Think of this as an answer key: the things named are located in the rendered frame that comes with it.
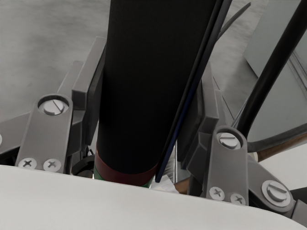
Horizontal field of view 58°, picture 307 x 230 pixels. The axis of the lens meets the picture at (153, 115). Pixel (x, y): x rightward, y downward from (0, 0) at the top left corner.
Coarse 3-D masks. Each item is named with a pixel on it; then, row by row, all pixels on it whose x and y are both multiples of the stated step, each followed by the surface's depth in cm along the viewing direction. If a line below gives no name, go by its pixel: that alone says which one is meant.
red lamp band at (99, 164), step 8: (96, 144) 14; (96, 152) 14; (96, 160) 14; (96, 168) 14; (104, 168) 13; (152, 168) 13; (104, 176) 14; (112, 176) 13; (120, 176) 13; (128, 176) 13; (136, 176) 13; (144, 176) 13; (152, 176) 14; (128, 184) 13; (136, 184) 14
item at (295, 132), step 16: (304, 0) 13; (304, 16) 14; (288, 32) 15; (304, 32) 14; (288, 48) 15; (272, 64) 16; (272, 80) 16; (256, 96) 18; (256, 112) 18; (240, 128) 20; (304, 128) 29; (256, 144) 25; (272, 144) 26; (256, 160) 25
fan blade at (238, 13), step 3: (249, 3) 38; (243, 6) 40; (246, 6) 38; (240, 9) 41; (243, 9) 38; (246, 9) 37; (237, 12) 41; (240, 12) 38; (234, 15) 41; (237, 15) 38; (240, 15) 37; (231, 18) 42; (234, 18) 38; (237, 18) 37; (228, 21) 42; (231, 21) 38; (234, 21) 37; (225, 24) 45; (228, 24) 38; (231, 24) 37; (222, 27) 45; (225, 27) 38; (228, 27) 37; (222, 30) 39; (225, 30) 38; (219, 33) 40; (222, 33) 38; (219, 36) 38
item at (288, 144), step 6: (294, 138) 29; (300, 138) 30; (306, 138) 31; (282, 144) 28; (288, 144) 29; (294, 144) 30; (264, 150) 27; (270, 150) 27; (276, 150) 28; (282, 150) 29; (258, 156) 27; (264, 156) 27; (270, 156) 28; (258, 162) 27; (186, 180) 23; (180, 186) 22; (186, 186) 22; (180, 192) 22; (186, 192) 22
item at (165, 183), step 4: (164, 176) 23; (164, 180) 22; (168, 180) 22; (152, 184) 22; (156, 184) 22; (160, 184) 22; (164, 184) 22; (168, 184) 22; (172, 184) 22; (152, 188) 22; (164, 188) 22; (168, 188) 22; (172, 188) 22; (176, 192) 22
